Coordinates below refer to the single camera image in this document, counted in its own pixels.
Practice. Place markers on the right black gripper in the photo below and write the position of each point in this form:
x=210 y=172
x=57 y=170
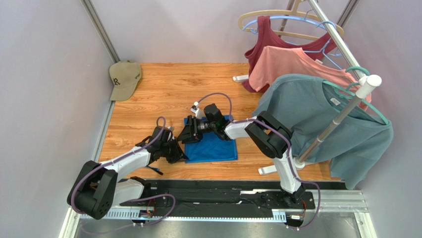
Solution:
x=191 y=128

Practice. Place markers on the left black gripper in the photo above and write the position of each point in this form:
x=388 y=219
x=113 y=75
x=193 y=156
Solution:
x=179 y=155

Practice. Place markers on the blue cloth napkin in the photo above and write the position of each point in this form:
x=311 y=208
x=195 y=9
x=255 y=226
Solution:
x=211 y=149

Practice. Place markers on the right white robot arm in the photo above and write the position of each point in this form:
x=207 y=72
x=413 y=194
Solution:
x=269 y=135

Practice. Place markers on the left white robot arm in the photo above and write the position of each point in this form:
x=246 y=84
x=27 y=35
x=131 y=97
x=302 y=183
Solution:
x=100 y=186

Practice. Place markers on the black fork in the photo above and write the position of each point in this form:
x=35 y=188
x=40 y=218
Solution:
x=157 y=170

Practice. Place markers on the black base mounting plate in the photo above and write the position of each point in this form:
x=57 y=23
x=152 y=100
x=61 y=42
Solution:
x=219 y=199

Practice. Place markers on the beige baseball cap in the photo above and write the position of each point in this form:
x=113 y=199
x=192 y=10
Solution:
x=125 y=76

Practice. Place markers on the salmon pink t-shirt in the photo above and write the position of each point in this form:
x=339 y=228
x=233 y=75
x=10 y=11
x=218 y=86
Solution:
x=275 y=62

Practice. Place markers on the maroon tank top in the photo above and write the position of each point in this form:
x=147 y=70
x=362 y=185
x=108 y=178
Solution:
x=267 y=37

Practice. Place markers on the teal t-shirt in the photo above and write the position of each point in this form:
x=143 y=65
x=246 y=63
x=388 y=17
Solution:
x=307 y=105

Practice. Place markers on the teal green hanger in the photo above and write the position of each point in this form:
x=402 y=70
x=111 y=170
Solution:
x=357 y=92

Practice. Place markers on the beige wooden hanger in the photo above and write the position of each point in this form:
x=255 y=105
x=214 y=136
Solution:
x=248 y=20

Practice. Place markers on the metal clothes rack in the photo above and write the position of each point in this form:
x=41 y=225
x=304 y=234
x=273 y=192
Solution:
x=336 y=33

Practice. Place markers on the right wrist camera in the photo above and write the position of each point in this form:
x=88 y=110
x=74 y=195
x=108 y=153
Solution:
x=209 y=110

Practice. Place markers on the aluminium frame rail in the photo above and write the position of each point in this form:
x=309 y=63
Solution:
x=333 y=199

